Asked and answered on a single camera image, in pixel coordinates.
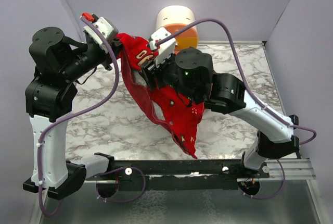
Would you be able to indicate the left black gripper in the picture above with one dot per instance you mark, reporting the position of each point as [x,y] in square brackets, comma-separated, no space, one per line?
[106,59]

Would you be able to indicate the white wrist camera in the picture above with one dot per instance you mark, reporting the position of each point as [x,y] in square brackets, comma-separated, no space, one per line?
[103,26]
[160,43]

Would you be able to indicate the white pillow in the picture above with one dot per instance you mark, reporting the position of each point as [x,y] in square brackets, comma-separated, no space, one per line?
[156,108]

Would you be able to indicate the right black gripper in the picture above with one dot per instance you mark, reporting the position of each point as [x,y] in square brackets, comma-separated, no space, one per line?
[152,73]

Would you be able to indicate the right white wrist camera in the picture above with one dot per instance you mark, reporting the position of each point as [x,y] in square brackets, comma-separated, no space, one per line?
[160,43]

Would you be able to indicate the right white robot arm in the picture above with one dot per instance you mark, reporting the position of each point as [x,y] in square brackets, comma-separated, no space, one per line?
[190,73]

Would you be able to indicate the white cylindrical drawer cabinet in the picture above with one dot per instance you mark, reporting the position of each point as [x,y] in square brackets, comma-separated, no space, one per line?
[174,18]

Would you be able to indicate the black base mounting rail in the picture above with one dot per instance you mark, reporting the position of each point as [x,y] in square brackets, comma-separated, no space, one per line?
[171,175]

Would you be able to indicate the red printed pillowcase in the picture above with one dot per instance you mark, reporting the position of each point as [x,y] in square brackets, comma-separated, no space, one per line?
[180,121]

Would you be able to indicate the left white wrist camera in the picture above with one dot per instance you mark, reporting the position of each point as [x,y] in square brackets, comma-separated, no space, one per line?
[103,26]

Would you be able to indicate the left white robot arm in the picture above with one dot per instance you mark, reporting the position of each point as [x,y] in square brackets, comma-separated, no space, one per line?
[59,62]

